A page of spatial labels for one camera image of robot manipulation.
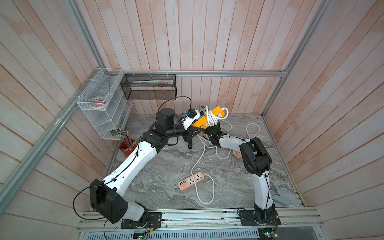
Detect yellow power strip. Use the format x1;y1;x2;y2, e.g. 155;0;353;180
192;106;229;129

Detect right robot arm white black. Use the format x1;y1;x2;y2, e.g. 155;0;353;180
204;127;276;225

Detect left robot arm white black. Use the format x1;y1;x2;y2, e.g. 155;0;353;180
90;108;201;225

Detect pink power strip right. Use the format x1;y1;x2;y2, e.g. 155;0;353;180
234;151;242;159

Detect pink power strip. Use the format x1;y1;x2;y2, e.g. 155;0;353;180
234;151;242;159
178;172;205;191

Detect pink power strip front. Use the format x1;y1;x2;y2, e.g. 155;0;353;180
178;172;205;191

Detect red pencil cup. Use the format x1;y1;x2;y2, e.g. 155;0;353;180
120;131;137;157

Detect black mesh basket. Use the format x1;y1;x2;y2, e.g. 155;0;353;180
120;74;177;101

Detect tape roll in rack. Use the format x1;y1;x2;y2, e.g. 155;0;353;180
90;96;109;110

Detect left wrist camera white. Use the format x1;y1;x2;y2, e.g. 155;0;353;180
182;108;201;130

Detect white cord of right strip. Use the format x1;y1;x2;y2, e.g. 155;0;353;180
197;119;261;160

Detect white cord of front strip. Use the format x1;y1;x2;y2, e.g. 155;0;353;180
187;172;216;206

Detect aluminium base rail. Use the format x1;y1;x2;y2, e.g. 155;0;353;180
76;207;328;238

